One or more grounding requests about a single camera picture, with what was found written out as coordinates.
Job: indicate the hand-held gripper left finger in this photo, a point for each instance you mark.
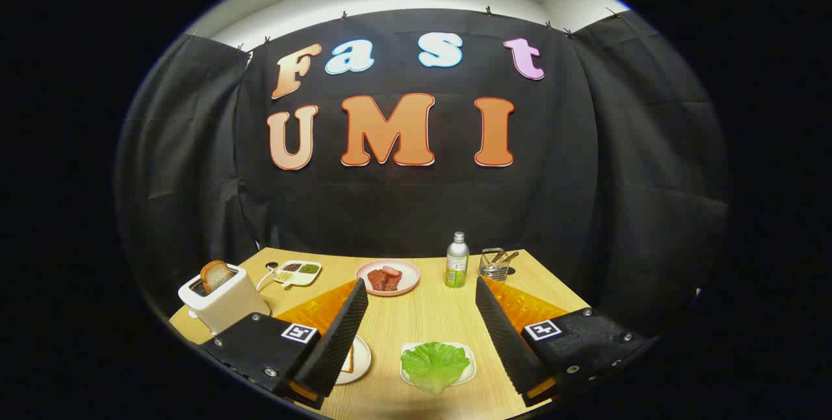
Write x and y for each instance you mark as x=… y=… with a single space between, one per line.
x=344 y=329

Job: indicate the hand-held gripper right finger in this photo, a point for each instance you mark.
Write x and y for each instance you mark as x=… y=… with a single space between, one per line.
x=504 y=335

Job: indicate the green lettuce leaf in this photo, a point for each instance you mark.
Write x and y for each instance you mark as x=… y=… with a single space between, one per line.
x=434 y=363

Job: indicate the toasted bread slice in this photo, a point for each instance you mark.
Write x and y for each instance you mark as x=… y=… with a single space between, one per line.
x=216 y=275

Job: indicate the white bread slice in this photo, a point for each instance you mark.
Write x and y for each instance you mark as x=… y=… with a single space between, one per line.
x=349 y=360

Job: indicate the round white plate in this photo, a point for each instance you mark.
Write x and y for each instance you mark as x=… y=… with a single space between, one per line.
x=362 y=358

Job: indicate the square white plate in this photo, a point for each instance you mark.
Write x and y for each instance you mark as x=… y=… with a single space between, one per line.
x=470 y=369

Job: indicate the brown cooked meat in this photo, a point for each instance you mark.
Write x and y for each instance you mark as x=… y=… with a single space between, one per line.
x=380 y=280

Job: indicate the white divided tray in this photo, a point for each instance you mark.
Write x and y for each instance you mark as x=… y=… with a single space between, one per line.
x=304 y=279

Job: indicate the pile of green beans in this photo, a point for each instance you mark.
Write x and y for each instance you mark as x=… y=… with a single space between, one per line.
x=309 y=269

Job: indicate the red sausage strip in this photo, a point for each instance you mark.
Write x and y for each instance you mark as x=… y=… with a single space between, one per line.
x=392 y=270

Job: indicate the pile of yellow beans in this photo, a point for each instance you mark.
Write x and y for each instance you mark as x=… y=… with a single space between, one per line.
x=284 y=275

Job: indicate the pink plate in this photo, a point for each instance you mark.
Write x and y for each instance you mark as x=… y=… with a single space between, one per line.
x=409 y=280

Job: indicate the green label drink bottle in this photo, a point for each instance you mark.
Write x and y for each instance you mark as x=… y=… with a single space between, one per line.
x=457 y=264

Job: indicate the cream white toaster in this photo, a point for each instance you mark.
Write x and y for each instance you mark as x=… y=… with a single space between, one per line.
x=227 y=303

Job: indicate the black backdrop cloth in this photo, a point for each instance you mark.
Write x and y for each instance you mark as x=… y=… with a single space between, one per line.
x=403 y=212

